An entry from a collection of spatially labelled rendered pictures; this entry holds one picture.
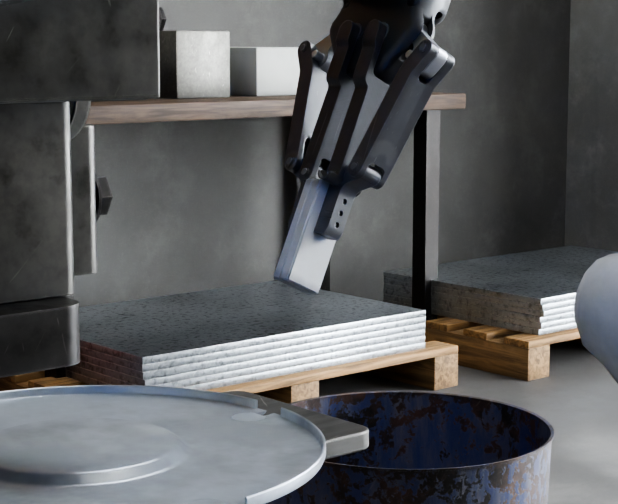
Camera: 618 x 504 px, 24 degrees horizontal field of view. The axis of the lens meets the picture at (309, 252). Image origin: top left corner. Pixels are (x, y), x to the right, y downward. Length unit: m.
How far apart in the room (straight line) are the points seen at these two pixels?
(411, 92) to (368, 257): 4.63
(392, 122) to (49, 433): 0.29
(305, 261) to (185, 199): 4.04
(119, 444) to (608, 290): 0.56
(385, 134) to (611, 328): 0.42
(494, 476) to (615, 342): 0.67
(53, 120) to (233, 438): 0.25
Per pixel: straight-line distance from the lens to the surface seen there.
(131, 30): 0.73
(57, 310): 0.72
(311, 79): 0.99
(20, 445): 0.86
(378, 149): 0.92
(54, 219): 0.74
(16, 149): 0.73
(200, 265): 5.04
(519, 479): 1.96
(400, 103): 0.93
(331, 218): 0.93
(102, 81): 0.73
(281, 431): 0.90
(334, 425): 0.92
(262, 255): 5.20
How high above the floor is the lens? 1.02
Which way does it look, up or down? 8 degrees down
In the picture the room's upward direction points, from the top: straight up
